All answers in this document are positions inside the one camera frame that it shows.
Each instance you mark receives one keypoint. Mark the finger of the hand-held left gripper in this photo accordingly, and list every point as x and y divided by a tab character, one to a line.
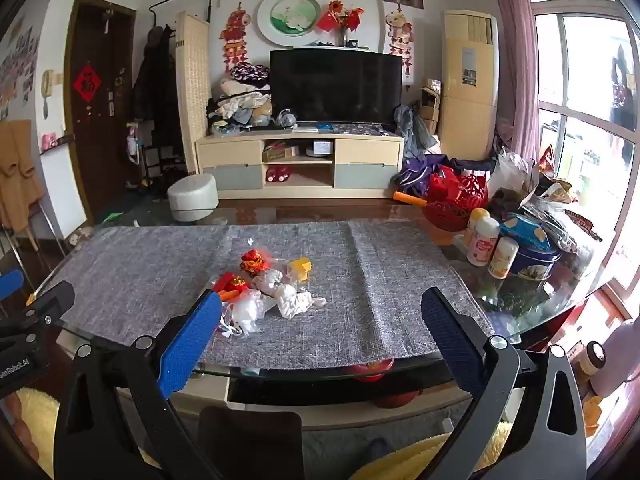
11	285
55	296

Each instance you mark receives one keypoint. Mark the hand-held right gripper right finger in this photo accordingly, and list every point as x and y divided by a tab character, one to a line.
450	342

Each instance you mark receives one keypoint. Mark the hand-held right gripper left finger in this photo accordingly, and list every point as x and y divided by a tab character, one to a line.
190	347

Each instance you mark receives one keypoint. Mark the red block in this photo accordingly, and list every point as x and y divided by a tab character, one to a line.
231	281

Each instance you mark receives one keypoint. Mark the red wrapper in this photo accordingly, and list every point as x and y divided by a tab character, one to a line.
255	261

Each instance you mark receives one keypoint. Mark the white paper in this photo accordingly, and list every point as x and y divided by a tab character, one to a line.
295	301

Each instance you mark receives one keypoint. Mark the white plastic bag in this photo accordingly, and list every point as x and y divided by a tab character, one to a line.
245	312

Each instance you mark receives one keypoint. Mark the white bottle orange label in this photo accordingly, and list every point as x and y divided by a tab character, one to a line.
502	259

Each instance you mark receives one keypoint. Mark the white bottle pink label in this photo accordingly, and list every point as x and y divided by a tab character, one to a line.
482	245

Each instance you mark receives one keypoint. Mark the brown garment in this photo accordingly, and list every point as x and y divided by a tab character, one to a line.
17	175

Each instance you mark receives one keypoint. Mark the black chair back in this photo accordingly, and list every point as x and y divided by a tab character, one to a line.
250	440

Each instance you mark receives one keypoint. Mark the blue round tin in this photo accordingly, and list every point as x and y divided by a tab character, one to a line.
535	267

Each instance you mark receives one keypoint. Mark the white bottle yellow cap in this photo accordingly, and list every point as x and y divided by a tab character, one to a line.
475	225

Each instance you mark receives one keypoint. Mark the blue packet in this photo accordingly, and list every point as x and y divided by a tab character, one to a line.
522	230

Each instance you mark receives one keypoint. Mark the yellow L-shaped block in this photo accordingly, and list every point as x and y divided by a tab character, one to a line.
300	267

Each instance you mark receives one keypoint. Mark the red plastic basket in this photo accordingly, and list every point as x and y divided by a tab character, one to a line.
452	200

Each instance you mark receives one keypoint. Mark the jar with dark lid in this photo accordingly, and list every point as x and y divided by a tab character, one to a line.
592	359

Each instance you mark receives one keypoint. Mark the small pink item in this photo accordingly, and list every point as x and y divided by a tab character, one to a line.
49	141

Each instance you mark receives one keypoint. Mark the grey woven table mat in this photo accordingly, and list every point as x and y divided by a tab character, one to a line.
325	260

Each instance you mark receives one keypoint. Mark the white round stool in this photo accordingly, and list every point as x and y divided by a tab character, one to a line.
192	197

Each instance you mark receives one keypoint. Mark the brown door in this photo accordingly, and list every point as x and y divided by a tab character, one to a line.
102	150

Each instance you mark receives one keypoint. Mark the white spray bottle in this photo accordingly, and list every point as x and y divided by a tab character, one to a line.
133	146

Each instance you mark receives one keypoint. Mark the purple bag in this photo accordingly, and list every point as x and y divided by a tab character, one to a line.
420	175

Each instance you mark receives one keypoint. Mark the pile of plastic snack bags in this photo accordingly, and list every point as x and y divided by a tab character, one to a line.
545	190

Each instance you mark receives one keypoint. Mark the beige TV cabinet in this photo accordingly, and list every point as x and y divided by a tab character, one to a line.
300	170

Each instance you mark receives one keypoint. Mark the red diamond door decoration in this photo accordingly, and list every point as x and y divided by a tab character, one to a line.
87	84

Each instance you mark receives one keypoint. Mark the grey hanging clothes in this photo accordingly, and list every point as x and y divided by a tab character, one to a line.
412	130

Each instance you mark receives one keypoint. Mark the dark hanging coats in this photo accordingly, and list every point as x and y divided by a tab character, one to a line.
152	85

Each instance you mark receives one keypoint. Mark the small white box device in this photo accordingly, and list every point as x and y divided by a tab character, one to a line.
321	148

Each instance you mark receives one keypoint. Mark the cardboard box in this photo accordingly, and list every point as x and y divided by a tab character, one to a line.
430	105

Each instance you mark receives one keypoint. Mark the beige folding screen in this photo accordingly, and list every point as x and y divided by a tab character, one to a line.
192	95

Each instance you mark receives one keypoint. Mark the pile of clothes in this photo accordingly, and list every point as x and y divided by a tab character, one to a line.
242	100

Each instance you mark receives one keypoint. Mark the beige standing air conditioner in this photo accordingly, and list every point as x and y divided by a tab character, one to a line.
467	80

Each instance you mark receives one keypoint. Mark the window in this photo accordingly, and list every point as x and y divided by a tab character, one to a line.
585	110

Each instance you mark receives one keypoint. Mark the black television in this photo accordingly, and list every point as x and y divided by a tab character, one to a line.
335	85

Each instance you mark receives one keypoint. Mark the red hanging ornament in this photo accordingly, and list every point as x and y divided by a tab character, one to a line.
235	35
400	35

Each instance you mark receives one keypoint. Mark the pink curtain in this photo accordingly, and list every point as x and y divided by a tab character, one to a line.
512	35

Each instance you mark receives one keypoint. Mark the vase with red flags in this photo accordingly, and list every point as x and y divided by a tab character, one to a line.
345	20

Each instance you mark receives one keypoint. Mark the wall intercom phone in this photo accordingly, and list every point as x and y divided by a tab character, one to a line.
48	83

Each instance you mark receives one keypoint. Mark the wall photos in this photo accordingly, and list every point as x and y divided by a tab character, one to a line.
17	70

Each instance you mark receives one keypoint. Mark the round white wall decoration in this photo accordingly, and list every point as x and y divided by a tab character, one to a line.
294	19

